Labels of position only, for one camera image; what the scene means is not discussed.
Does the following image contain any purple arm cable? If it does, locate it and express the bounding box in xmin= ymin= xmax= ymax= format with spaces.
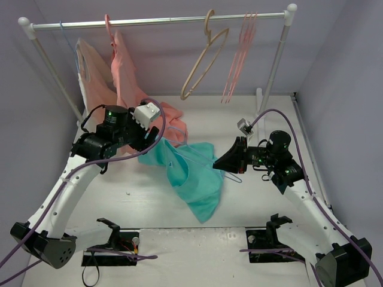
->
xmin=0 ymin=97 xmax=167 ymax=286
xmin=239 ymin=109 xmax=383 ymax=287

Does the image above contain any pink plastic hanger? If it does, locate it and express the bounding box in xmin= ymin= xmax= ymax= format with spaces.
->
xmin=227 ymin=13 xmax=257 ymax=103
xmin=220 ymin=12 xmax=249 ymax=103
xmin=235 ymin=12 xmax=258 ymax=89

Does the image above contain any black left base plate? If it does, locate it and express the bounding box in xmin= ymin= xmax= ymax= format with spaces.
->
xmin=81 ymin=229 xmax=140 ymax=267

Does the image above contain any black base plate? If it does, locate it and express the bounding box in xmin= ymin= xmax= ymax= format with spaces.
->
xmin=245 ymin=228 xmax=305 ymax=264
xmin=81 ymin=229 xmax=140 ymax=267

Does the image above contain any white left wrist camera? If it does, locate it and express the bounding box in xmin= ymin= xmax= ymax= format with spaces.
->
xmin=133 ymin=102 xmax=160 ymax=130

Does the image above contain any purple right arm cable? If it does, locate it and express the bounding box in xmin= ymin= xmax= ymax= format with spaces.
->
xmin=239 ymin=109 xmax=383 ymax=287

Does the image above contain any pale peach t shirt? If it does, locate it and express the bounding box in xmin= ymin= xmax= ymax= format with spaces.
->
xmin=75 ymin=38 xmax=117 ymax=114

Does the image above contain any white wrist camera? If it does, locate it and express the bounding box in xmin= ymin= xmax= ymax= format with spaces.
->
xmin=133 ymin=102 xmax=160 ymax=130
xmin=237 ymin=118 xmax=254 ymax=144

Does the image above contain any pink hanger holding shirt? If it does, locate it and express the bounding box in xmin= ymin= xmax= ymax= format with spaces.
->
xmin=104 ymin=14 xmax=116 ymax=50

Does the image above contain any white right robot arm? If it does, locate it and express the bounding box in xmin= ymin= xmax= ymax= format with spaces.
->
xmin=213 ymin=130 xmax=372 ymax=286

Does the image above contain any salmon pink t shirt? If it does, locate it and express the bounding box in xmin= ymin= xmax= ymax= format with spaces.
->
xmin=111 ymin=30 xmax=188 ymax=146

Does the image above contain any white metal clothes rack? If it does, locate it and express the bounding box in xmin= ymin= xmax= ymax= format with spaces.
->
xmin=18 ymin=4 xmax=297 ymax=121

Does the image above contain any blue hanger holding shirt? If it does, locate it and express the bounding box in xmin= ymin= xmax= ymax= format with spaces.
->
xmin=59 ymin=20 xmax=80 ymax=73

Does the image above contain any blue plastic hanger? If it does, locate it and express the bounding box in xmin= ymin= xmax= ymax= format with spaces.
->
xmin=163 ymin=127 xmax=243 ymax=183

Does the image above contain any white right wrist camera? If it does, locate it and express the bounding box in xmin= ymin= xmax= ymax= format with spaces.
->
xmin=237 ymin=118 xmax=254 ymax=144

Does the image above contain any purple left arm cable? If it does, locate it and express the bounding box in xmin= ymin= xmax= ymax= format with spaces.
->
xmin=0 ymin=97 xmax=167 ymax=286

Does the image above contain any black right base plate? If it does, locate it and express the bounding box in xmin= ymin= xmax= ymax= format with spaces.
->
xmin=245 ymin=228 xmax=305 ymax=264

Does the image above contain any teal t shirt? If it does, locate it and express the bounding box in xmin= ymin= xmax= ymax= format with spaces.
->
xmin=138 ymin=138 xmax=224 ymax=224

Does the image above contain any beige plastic hanger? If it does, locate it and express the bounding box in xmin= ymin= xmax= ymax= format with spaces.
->
xmin=180 ymin=9 xmax=229 ymax=100

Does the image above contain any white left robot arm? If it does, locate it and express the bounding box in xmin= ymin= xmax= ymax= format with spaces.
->
xmin=10 ymin=98 xmax=165 ymax=269

